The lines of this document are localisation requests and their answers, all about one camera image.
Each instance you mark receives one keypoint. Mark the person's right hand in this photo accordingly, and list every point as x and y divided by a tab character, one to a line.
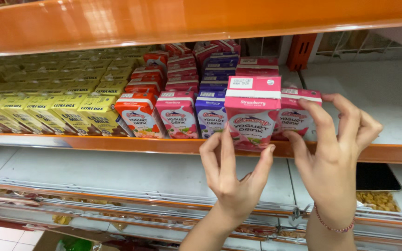
333	174

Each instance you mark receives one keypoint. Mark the person's left hand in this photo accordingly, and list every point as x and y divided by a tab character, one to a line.
234	195

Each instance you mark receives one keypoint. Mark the pink yogurt drink carton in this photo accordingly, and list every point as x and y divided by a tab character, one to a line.
253	115
256	66
293	116

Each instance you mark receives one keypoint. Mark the orange-edged white shelf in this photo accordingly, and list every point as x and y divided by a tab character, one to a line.
361	101

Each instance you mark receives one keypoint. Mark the row of purple yogurt cartons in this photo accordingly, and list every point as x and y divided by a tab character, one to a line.
212	115

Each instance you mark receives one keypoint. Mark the row of pink-red yogurt cartons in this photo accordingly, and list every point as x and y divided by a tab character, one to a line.
178	115

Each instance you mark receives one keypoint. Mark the row of orange yogurt cartons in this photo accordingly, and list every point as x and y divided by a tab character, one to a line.
138	116

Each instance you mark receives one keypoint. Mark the green packet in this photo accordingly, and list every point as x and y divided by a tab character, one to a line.
75	244

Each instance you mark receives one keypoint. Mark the orange shelf board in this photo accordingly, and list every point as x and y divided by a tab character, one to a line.
152	24

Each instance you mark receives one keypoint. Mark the brown cardboard box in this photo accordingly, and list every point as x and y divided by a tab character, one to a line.
45	242

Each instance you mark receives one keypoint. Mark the stack of yellow milk cartons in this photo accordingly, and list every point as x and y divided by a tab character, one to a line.
47	97

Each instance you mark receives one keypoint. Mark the orange shelf bracket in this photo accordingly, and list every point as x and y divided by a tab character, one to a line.
300	50

